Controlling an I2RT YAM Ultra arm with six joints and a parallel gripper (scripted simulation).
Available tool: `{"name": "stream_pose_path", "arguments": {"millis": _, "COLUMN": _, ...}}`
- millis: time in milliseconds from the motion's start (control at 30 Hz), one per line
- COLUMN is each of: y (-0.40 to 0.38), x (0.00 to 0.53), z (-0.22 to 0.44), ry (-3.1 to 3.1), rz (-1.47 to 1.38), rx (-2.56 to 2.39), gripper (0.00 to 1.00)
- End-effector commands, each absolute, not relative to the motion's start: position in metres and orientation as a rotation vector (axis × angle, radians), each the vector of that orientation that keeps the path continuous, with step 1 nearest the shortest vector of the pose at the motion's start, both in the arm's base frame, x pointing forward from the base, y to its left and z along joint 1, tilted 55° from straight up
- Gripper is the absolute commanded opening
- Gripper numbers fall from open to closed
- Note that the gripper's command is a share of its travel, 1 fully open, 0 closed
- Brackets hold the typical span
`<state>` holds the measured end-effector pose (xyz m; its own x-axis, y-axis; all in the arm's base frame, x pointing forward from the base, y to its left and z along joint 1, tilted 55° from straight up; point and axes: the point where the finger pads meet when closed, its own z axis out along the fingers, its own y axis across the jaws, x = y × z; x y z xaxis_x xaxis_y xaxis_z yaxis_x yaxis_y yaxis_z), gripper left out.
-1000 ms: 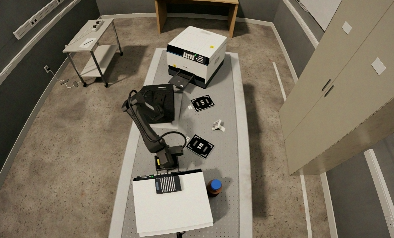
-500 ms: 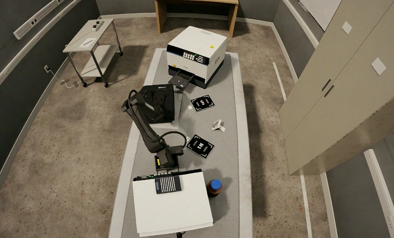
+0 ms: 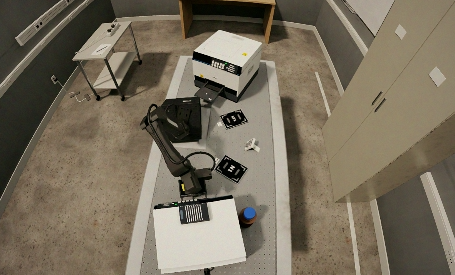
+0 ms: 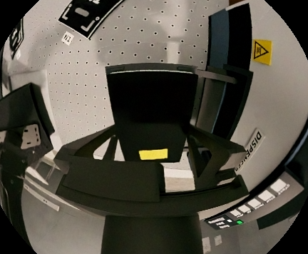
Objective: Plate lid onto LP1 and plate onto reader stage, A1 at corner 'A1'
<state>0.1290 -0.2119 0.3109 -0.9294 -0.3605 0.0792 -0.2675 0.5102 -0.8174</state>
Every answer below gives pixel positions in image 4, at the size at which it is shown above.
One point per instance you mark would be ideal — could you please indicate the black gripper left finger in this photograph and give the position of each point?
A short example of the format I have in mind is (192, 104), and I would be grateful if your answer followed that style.
(85, 146)

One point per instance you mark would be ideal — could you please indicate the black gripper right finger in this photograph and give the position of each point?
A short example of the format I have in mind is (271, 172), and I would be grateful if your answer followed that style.
(226, 155)

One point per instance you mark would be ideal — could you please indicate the brown bottle with blue cap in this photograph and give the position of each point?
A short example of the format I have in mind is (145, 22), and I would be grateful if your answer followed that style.
(231, 2)

